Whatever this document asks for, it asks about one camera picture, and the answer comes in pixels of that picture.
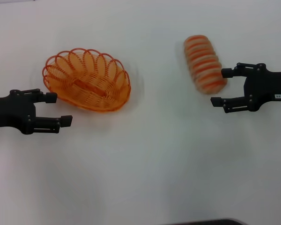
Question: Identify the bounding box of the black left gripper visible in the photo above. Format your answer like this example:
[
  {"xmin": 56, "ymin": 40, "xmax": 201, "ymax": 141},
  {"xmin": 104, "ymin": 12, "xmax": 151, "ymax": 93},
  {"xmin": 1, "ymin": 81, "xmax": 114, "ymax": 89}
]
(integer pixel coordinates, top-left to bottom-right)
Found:
[{"xmin": 0, "ymin": 88, "xmax": 73, "ymax": 135}]

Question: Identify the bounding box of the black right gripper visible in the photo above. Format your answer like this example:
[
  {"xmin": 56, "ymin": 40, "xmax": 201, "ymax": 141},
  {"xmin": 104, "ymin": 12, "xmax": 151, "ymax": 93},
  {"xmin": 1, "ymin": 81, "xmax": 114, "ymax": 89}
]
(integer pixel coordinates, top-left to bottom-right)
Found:
[{"xmin": 210, "ymin": 62, "xmax": 281, "ymax": 114}]

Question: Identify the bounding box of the orange striped bread loaf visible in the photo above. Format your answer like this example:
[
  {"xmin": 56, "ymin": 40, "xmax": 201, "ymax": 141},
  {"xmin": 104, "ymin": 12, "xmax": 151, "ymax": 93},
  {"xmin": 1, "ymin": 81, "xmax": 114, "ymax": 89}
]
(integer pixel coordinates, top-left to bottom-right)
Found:
[{"xmin": 183, "ymin": 34, "xmax": 228, "ymax": 95}]

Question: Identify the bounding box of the orange wire basket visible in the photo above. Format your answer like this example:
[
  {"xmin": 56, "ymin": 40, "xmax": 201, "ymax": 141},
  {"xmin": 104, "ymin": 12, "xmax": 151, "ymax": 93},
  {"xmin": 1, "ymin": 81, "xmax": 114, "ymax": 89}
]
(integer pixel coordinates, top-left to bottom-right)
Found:
[{"xmin": 42, "ymin": 48, "xmax": 132, "ymax": 113}]

